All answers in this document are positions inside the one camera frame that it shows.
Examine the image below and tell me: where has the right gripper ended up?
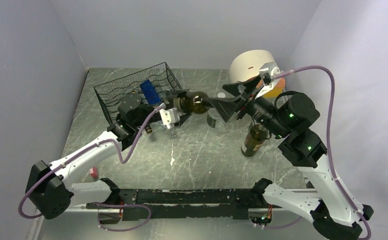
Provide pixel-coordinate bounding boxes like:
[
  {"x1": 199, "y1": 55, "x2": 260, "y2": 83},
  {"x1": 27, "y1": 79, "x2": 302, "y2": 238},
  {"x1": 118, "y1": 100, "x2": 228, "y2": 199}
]
[{"x1": 208, "y1": 74, "x2": 290, "y2": 139}]

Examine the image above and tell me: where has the dark green wine bottle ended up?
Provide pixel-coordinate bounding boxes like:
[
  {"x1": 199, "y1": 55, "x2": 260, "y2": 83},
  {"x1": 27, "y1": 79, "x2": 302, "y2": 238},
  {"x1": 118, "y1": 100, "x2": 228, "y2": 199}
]
[{"x1": 163, "y1": 90, "x2": 212, "y2": 115}]

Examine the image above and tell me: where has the olive green wine bottle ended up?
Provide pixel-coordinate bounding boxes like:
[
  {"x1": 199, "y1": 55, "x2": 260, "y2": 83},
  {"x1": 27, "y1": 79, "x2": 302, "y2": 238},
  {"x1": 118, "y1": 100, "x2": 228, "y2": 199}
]
[{"x1": 241, "y1": 122, "x2": 271, "y2": 157}]

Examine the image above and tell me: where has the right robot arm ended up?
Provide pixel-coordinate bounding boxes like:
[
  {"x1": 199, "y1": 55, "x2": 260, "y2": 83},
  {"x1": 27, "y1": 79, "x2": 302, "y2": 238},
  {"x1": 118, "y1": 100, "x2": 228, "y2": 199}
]
[{"x1": 206, "y1": 76, "x2": 373, "y2": 240}]

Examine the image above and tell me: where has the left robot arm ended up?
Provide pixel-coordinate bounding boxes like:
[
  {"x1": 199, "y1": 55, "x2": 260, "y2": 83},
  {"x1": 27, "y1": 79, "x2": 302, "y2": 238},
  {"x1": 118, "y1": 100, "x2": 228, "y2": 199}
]
[{"x1": 19, "y1": 90, "x2": 189, "y2": 220}]

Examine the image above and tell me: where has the round clear flask silver cap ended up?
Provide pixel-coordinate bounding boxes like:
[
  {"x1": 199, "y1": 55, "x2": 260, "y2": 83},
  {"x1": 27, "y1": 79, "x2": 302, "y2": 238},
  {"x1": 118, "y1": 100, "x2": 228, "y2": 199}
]
[{"x1": 206, "y1": 105, "x2": 226, "y2": 131}]

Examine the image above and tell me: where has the cream round bread box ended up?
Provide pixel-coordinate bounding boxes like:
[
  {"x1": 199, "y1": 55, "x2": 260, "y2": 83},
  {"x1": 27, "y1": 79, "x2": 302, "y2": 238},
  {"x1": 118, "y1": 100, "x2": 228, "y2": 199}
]
[{"x1": 229, "y1": 49, "x2": 285, "y2": 98}]

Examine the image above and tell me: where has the pink eraser block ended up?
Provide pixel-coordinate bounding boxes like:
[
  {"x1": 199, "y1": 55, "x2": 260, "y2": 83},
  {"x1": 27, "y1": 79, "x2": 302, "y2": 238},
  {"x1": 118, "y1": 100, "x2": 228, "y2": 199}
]
[{"x1": 89, "y1": 166, "x2": 99, "y2": 179}]

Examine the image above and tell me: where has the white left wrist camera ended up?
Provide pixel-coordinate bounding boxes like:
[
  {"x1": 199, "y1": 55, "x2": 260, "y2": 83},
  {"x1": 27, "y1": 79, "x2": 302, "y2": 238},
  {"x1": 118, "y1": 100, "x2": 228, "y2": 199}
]
[{"x1": 159, "y1": 107, "x2": 180, "y2": 130}]

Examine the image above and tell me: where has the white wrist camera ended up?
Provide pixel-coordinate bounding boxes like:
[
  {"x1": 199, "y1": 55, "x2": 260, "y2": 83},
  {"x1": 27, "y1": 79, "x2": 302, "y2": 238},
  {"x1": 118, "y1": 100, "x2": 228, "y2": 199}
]
[
  {"x1": 255, "y1": 61, "x2": 281, "y2": 99},
  {"x1": 159, "y1": 107, "x2": 180, "y2": 130}
]

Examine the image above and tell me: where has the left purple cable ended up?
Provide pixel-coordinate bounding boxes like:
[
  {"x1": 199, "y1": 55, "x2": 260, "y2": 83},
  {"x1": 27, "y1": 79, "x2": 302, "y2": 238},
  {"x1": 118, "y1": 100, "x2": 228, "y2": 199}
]
[{"x1": 18, "y1": 103, "x2": 167, "y2": 220}]

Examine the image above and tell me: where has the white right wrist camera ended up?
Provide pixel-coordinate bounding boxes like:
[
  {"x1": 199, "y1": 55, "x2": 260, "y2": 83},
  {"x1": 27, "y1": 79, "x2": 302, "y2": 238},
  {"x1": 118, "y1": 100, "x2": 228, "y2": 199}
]
[{"x1": 255, "y1": 61, "x2": 281, "y2": 99}]

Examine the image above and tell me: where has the black wire wine rack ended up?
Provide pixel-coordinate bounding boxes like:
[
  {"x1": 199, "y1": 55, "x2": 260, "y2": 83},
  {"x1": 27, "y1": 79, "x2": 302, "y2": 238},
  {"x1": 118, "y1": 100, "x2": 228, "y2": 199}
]
[{"x1": 94, "y1": 62, "x2": 182, "y2": 124}]

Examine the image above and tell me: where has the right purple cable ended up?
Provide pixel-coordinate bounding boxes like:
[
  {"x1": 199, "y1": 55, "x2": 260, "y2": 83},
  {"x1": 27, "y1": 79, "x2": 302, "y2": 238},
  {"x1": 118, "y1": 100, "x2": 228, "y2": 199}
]
[{"x1": 263, "y1": 65, "x2": 372, "y2": 240}]

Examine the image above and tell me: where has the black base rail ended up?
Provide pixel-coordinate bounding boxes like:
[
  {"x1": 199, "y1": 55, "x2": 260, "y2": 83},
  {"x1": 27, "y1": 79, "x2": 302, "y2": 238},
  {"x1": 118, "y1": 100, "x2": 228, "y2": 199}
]
[{"x1": 86, "y1": 188, "x2": 271, "y2": 221}]

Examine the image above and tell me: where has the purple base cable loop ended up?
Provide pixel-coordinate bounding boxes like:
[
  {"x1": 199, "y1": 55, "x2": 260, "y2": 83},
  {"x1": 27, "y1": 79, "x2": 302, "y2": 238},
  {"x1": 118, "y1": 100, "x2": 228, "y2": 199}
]
[{"x1": 97, "y1": 202, "x2": 153, "y2": 233}]

